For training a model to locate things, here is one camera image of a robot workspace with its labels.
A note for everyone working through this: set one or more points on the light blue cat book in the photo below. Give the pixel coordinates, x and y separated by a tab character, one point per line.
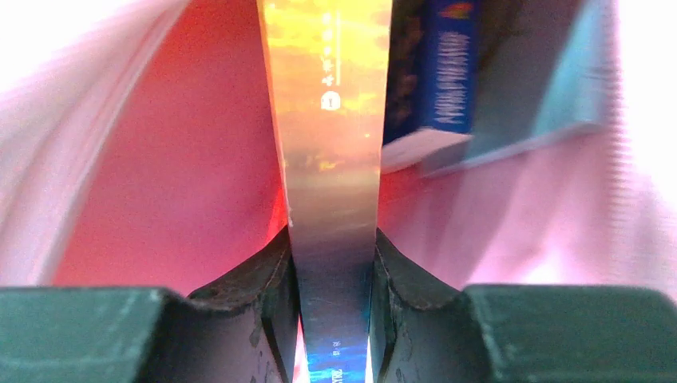
545	74

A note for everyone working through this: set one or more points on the dark cover paperback book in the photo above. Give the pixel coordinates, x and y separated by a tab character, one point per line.
327	65

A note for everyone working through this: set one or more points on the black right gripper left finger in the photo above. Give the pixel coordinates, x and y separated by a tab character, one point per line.
248	319

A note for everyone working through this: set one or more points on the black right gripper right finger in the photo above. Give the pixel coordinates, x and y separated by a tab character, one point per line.
413	331

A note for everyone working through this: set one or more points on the pink student backpack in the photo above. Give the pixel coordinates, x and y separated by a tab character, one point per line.
138	148

